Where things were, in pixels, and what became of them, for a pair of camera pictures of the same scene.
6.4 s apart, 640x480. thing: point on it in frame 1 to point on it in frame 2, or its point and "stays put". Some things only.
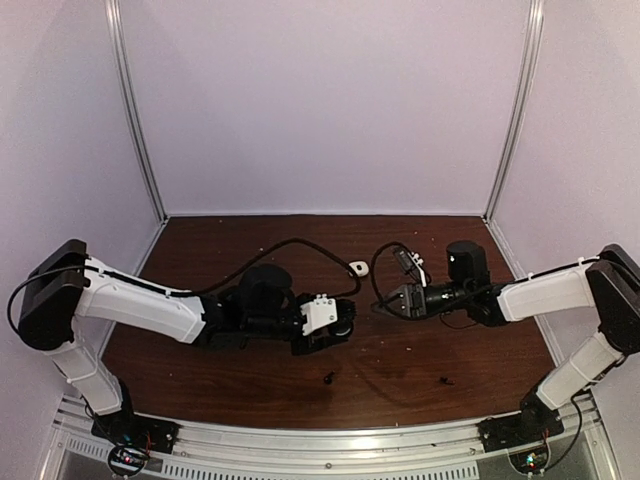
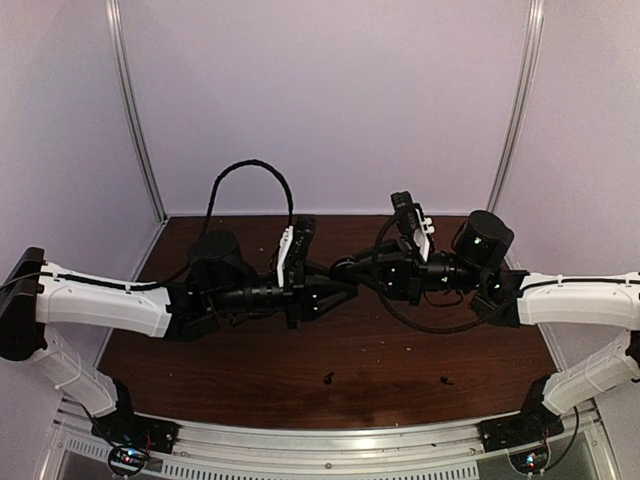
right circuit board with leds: x=531 y=461 stays put
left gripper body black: x=308 y=346 to x=294 y=295
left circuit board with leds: x=126 y=460 stays put
